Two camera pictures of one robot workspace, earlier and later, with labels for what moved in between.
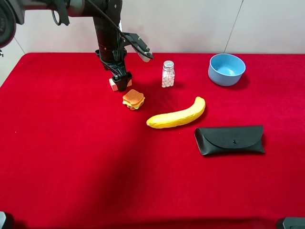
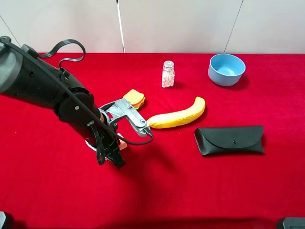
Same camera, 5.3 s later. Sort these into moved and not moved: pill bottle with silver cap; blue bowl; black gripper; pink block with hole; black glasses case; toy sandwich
Moved: pink block with hole; black gripper
Not moved: pill bottle with silver cap; toy sandwich; black glasses case; blue bowl
